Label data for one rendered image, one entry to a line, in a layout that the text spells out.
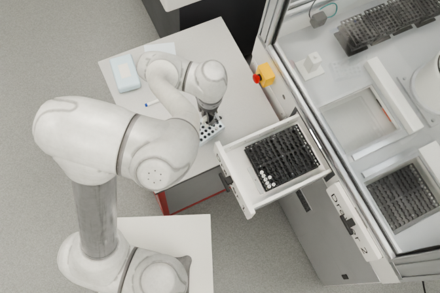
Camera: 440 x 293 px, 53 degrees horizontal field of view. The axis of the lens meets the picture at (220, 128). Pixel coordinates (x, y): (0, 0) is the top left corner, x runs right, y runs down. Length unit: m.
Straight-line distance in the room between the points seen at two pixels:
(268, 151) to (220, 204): 0.91
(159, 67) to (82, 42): 1.61
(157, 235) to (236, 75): 0.74
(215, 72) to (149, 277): 0.62
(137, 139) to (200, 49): 1.14
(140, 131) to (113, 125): 0.05
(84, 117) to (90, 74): 1.93
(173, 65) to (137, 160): 0.58
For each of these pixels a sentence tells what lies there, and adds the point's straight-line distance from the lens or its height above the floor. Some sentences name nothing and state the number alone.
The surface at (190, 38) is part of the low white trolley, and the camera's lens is 1.97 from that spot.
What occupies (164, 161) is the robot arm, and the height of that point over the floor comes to 1.64.
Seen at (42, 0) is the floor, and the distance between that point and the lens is 3.16.
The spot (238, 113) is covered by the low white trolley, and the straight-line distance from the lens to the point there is 1.81.
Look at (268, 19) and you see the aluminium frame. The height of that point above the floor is 1.10.
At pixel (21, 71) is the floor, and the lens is 2.92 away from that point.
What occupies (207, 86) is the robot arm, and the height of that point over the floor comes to 1.22.
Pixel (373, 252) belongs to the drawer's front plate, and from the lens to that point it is 1.63.
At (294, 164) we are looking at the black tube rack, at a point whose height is 0.90.
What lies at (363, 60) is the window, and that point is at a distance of 1.23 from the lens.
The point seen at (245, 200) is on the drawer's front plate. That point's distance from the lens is 1.54.
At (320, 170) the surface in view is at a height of 0.84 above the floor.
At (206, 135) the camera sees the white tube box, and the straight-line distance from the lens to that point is 1.73.
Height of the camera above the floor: 2.42
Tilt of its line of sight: 69 degrees down
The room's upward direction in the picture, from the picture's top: 11 degrees clockwise
